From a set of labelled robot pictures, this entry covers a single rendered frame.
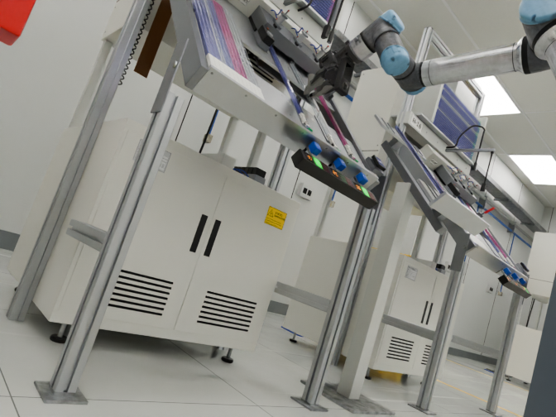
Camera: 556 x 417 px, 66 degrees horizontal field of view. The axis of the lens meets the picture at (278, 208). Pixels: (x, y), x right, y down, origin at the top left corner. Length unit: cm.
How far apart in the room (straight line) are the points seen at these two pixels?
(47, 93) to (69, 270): 180
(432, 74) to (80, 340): 113
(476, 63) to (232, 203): 81
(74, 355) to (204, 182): 63
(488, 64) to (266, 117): 62
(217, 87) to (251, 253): 66
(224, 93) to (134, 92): 205
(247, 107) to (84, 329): 60
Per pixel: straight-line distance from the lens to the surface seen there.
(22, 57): 289
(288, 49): 163
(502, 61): 131
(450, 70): 135
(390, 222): 167
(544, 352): 100
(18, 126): 284
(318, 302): 143
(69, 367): 96
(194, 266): 136
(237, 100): 104
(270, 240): 151
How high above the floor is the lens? 35
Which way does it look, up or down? 8 degrees up
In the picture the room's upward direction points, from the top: 18 degrees clockwise
